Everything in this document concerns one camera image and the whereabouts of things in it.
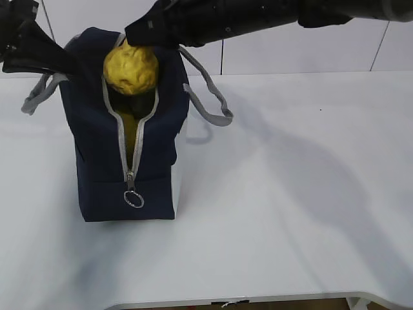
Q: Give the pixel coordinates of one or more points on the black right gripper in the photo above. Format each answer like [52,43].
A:
[196,23]

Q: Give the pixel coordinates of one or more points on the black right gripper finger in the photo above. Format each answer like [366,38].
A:
[142,105]

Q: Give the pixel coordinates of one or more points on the white tag under table edge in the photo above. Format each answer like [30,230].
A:
[226,304]

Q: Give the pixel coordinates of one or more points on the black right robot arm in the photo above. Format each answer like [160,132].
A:
[318,14]

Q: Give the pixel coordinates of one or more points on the yellow pear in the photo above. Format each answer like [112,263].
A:
[131,70]

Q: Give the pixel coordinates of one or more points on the navy blue lunch bag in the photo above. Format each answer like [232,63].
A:
[108,190]

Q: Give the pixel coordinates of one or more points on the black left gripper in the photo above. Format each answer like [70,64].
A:
[25,47]

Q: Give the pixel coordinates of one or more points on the yellow banana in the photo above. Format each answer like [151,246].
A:
[121,105]

